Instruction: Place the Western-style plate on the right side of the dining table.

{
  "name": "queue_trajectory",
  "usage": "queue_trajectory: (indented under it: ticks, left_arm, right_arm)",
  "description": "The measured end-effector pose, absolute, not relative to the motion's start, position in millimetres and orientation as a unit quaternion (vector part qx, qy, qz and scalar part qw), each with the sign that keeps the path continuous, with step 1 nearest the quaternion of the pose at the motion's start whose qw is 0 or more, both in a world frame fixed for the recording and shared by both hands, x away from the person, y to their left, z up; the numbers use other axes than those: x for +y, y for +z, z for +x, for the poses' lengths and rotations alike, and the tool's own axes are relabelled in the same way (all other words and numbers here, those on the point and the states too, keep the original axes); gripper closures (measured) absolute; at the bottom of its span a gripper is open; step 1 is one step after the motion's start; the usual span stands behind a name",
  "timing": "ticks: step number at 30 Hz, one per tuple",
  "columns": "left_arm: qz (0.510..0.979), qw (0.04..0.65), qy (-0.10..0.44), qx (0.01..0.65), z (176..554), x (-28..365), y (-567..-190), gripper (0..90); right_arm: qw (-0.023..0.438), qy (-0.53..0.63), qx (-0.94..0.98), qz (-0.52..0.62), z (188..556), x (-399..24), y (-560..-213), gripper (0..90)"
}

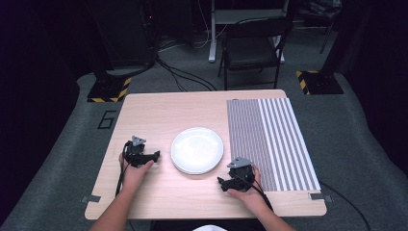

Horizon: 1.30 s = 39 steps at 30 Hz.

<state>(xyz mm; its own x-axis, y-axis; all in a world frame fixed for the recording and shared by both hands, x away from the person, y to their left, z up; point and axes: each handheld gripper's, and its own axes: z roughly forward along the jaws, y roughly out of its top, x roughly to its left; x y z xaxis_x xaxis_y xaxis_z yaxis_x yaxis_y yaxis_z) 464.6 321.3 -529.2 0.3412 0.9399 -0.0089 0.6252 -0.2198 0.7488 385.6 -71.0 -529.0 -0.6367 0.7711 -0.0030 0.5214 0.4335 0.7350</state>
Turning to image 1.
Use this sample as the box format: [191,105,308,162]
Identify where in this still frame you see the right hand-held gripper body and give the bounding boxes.
[225,156,256,193]

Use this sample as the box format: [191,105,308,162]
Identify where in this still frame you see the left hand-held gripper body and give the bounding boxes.
[122,135,152,168]

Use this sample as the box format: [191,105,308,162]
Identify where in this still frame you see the person's left hand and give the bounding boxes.
[118,152,155,194]

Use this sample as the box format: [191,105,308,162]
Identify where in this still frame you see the person's right hand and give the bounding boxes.
[226,165,268,210]

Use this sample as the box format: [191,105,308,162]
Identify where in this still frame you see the grey white striped mat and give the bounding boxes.
[226,97,322,193]

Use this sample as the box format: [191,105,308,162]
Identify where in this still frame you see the white round plate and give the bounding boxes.
[170,126,225,176]

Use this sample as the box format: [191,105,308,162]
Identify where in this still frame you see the person's white clothing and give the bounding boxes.
[191,224,229,231]

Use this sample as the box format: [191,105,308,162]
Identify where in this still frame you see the grey tape strip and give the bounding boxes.
[81,194,102,204]
[308,192,334,203]

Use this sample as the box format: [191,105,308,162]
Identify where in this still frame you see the black yellow striped stand base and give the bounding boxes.
[87,76,133,104]
[294,69,344,96]

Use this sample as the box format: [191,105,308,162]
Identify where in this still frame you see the dark equipment cabinet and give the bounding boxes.
[92,0,162,70]

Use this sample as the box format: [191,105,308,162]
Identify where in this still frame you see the black folding chair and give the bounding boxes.
[217,15,293,91]

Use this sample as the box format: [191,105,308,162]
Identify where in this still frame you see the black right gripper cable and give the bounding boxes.
[238,172,274,213]

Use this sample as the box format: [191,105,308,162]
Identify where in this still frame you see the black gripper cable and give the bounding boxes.
[238,172,274,213]
[115,141,133,197]

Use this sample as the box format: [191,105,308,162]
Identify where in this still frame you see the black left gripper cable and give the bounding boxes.
[115,141,133,197]

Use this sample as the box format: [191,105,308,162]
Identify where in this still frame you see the black floor cables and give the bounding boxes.
[155,56,218,93]

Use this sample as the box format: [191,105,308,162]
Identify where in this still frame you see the black floor cable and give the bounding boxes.
[319,180,373,231]

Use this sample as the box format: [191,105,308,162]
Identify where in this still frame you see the white desk frame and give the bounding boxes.
[207,0,291,64]

